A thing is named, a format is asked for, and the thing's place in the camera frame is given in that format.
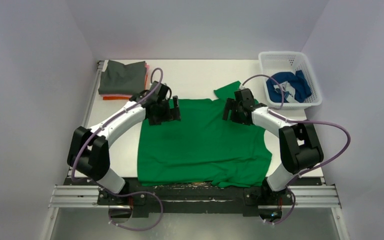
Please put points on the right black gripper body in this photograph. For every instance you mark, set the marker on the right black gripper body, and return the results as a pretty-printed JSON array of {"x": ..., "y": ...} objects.
[{"x": 235, "y": 111}]

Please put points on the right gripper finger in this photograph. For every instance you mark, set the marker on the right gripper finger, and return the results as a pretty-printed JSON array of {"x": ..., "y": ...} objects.
[
  {"x": 236, "y": 115},
  {"x": 227, "y": 108}
]

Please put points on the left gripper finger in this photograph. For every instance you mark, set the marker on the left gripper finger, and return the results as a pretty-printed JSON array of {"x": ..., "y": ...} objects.
[
  {"x": 176, "y": 115},
  {"x": 154, "y": 121}
]

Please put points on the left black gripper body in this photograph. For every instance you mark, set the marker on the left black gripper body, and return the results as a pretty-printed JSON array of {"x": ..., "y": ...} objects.
[{"x": 163, "y": 106}]

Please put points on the green t shirt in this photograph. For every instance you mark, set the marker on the green t shirt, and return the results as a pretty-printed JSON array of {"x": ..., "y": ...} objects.
[{"x": 202, "y": 147}]

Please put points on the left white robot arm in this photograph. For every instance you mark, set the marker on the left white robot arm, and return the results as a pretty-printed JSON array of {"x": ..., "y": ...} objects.
[{"x": 89, "y": 151}]

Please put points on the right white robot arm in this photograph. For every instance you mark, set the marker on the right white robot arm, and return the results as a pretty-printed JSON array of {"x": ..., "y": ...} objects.
[{"x": 299, "y": 145}]

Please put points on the folded pink t shirt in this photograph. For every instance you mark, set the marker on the folded pink t shirt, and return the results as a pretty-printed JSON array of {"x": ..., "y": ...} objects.
[{"x": 147, "y": 71}]

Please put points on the folded orange t shirt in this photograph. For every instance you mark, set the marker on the folded orange t shirt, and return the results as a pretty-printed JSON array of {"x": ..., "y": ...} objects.
[{"x": 110, "y": 97}]

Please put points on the folded grey t shirt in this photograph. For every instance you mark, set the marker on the folded grey t shirt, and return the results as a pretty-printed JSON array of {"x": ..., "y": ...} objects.
[{"x": 120, "y": 78}]

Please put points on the blue white t shirt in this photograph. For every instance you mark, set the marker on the blue white t shirt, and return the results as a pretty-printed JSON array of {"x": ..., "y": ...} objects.
[{"x": 294, "y": 85}]

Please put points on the white plastic basket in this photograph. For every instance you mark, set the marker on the white plastic basket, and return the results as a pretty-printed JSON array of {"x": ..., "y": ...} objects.
[{"x": 272, "y": 62}]

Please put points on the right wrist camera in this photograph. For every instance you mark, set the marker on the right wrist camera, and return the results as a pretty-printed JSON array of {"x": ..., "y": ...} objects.
[{"x": 243, "y": 88}]

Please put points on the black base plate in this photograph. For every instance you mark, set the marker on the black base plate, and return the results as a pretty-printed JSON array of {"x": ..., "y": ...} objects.
[{"x": 138, "y": 201}]

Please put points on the aluminium rail frame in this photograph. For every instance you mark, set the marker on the aluminium rail frame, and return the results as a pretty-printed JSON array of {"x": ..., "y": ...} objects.
[{"x": 311, "y": 210}]

